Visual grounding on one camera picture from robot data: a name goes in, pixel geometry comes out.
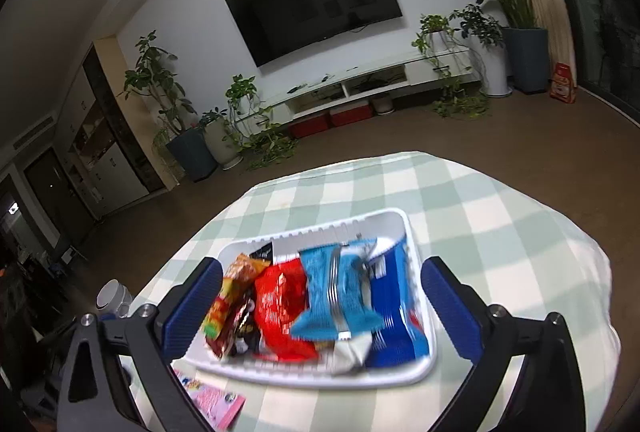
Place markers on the trailing vine plant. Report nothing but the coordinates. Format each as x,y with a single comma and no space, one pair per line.
242,94

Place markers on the tall plant in dark pot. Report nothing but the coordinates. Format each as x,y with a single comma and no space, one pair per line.
527,61

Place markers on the red storage box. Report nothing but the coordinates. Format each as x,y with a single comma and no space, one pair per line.
351,113
309,125

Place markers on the built-in display cabinet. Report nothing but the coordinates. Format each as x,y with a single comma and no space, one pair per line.
100,151

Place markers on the black snack packet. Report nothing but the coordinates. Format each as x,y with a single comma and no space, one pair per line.
245,322

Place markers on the leafy plant in white pot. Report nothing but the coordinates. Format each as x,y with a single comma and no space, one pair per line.
495,71

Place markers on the pink snack packet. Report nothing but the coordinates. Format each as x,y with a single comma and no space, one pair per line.
215,404

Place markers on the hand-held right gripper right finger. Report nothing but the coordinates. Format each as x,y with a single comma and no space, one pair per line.
450,307

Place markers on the dark glass door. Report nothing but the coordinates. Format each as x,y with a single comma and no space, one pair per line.
600,11

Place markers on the small white bucket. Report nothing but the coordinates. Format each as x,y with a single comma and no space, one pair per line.
384,104

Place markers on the dark blue snack packet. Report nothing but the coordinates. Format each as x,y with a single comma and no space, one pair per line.
395,332

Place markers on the white plastic tray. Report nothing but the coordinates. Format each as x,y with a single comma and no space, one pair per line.
345,227

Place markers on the trailing plant on cabinet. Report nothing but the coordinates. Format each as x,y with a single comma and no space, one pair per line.
440,39

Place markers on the black wall television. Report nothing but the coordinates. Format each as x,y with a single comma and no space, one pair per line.
315,1

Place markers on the large white snack packet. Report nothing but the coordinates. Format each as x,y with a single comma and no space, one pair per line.
352,352

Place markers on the white round appliance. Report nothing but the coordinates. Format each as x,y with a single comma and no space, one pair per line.
112,297

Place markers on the small plant in grey pot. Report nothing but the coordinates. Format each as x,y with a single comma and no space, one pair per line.
220,141

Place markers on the tree plant in dark pot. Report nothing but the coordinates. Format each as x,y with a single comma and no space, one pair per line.
192,156

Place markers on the red snack packet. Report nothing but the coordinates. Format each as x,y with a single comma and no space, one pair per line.
277,307

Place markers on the orange yellow snack packet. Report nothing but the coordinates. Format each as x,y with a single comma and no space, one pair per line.
235,277

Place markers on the light blue snack packet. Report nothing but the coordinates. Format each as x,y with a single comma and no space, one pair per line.
325,292

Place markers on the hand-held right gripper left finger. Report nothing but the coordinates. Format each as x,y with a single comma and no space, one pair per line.
192,307

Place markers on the green white checked tablecloth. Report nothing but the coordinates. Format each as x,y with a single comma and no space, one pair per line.
500,222

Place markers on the white television cabinet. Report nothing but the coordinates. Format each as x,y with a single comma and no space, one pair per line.
425,71

